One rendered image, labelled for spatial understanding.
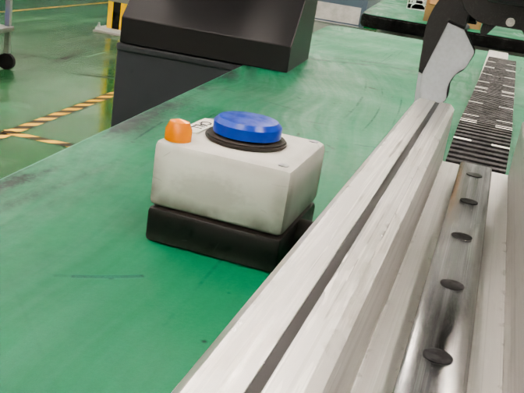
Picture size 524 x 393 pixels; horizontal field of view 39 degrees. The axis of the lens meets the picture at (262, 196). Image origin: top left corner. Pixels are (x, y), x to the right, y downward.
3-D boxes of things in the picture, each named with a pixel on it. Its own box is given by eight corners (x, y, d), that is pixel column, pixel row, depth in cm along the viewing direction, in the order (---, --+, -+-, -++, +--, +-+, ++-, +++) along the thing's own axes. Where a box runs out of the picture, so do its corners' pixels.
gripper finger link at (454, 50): (427, 135, 61) (492, 34, 58) (419, 150, 56) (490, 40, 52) (394, 115, 61) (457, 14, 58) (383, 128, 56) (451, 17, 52)
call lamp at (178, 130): (171, 134, 43) (173, 113, 42) (195, 139, 42) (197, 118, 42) (159, 139, 41) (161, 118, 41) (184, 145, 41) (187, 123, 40)
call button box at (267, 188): (196, 202, 50) (208, 111, 48) (336, 238, 48) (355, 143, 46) (143, 239, 43) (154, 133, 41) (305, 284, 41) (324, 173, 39)
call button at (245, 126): (224, 136, 46) (228, 104, 46) (286, 150, 45) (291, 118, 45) (200, 150, 43) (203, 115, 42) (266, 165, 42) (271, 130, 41)
